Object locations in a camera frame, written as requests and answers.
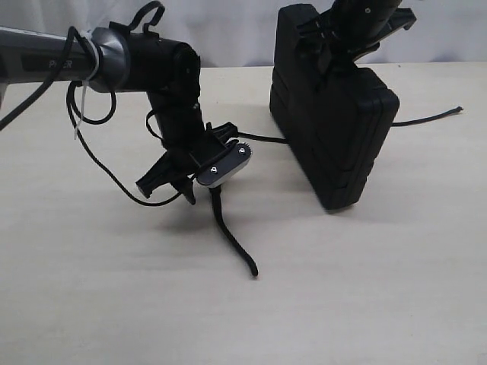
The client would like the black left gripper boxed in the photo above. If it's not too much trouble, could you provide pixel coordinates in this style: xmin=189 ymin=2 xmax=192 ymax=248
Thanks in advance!
xmin=129 ymin=33 xmax=238 ymax=205

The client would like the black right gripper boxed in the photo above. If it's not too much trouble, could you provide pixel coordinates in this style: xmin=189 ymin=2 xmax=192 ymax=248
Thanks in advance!
xmin=298 ymin=0 xmax=416 ymax=90

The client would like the black plastic case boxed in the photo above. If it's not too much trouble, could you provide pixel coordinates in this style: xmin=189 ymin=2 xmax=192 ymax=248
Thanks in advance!
xmin=269 ymin=4 xmax=399 ymax=211

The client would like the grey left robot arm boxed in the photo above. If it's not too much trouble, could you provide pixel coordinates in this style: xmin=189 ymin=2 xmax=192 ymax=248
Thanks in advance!
xmin=1 ymin=24 xmax=251 ymax=206

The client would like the white backdrop curtain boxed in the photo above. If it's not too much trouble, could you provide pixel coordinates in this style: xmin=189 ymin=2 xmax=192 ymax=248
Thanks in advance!
xmin=1 ymin=1 xmax=486 ymax=67

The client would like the white zip tie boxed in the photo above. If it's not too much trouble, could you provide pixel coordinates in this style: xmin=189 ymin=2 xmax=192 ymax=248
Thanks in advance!
xmin=70 ymin=29 xmax=100 ymax=141

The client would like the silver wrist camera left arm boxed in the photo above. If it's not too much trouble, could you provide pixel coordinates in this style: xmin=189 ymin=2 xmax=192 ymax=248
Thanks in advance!
xmin=196 ymin=142 xmax=253 ymax=189

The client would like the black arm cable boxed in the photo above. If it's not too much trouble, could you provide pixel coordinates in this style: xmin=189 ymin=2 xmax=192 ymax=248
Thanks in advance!
xmin=0 ymin=2 xmax=183 ymax=208

